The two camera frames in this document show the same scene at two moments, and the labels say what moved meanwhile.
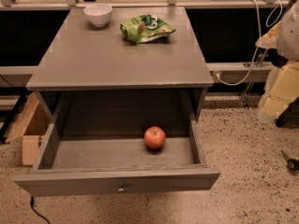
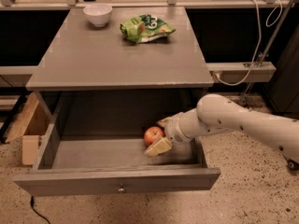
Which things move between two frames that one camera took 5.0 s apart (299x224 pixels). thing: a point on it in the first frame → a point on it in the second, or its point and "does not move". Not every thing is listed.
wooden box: [31, 124] does not move
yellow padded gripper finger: [269, 38] → [162, 122]
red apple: [154, 137] does not move
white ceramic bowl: [99, 14] does not move
